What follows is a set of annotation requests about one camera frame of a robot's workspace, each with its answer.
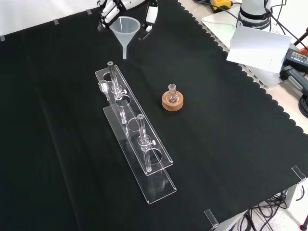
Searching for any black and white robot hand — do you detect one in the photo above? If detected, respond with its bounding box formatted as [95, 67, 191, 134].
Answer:
[97, 0, 159, 40]

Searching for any clear plastic funnel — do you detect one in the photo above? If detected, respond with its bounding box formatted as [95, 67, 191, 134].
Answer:
[109, 16, 141, 60]

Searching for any small glass round-bottom flask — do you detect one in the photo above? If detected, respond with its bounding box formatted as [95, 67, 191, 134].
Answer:
[167, 84, 180, 103]

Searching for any small glass funnel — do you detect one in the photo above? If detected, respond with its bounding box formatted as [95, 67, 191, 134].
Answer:
[98, 81, 111, 102]

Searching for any clear acrylic funnel stand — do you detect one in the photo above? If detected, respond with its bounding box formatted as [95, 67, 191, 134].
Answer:
[94, 61, 178, 205]

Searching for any yellow stop button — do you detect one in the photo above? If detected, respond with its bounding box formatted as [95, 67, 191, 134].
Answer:
[210, 0, 233, 12]

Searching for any pale white board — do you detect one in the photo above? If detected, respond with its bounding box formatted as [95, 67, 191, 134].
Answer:
[226, 26, 293, 73]

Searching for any black tripod leg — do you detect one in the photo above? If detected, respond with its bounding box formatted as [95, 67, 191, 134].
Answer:
[293, 26, 308, 51]

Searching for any black power adapter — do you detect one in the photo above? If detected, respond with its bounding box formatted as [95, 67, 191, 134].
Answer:
[286, 48, 308, 73]

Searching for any black cloth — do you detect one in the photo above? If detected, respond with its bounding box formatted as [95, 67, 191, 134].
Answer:
[0, 0, 308, 231]

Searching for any black clamp block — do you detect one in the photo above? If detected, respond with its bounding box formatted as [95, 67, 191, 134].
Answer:
[280, 64, 308, 93]

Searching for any grey metal base plate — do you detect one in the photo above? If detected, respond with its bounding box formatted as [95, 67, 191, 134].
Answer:
[201, 7, 289, 89]

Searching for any round cork ring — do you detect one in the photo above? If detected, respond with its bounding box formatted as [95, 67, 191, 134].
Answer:
[161, 90, 185, 112]

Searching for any coiled black cable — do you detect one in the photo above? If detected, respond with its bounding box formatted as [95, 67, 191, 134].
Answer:
[298, 94, 308, 119]

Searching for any black cable bundle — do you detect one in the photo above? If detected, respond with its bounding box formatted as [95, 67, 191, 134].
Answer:
[237, 189, 291, 231]

